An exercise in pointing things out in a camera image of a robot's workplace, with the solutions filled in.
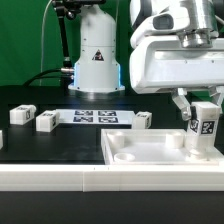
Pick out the white marker tag sheet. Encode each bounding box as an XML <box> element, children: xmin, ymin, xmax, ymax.
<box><xmin>57</xmin><ymin>109</ymin><xmax>135</xmax><ymax>125</ymax></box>

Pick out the black camera stand pole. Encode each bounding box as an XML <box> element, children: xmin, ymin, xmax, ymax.
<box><xmin>52</xmin><ymin>0</ymin><xmax>106</xmax><ymax>67</ymax></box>

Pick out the white part at left edge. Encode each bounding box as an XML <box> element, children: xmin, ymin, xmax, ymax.
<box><xmin>0</xmin><ymin>130</ymin><xmax>3</xmax><ymax>150</ymax></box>

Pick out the black cable bundle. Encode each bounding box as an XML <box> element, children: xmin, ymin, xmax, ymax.
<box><xmin>22</xmin><ymin>68</ymin><xmax>75</xmax><ymax>87</ymax></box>

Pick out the white square table top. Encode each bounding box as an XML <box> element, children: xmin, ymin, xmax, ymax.
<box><xmin>101</xmin><ymin>129</ymin><xmax>224</xmax><ymax>165</ymax></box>

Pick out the white L-shaped obstacle fence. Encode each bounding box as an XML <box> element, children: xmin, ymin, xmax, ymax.
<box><xmin>0</xmin><ymin>162</ymin><xmax>224</xmax><ymax>192</ymax></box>

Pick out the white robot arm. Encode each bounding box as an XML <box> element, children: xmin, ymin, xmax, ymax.
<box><xmin>70</xmin><ymin>0</ymin><xmax>224</xmax><ymax>120</ymax></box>

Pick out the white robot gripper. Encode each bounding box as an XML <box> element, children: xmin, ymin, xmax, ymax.
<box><xmin>129</xmin><ymin>35</ymin><xmax>224</xmax><ymax>121</ymax></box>

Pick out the white cable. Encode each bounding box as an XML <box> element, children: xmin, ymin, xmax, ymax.
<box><xmin>39</xmin><ymin>0</ymin><xmax>54</xmax><ymax>87</ymax></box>

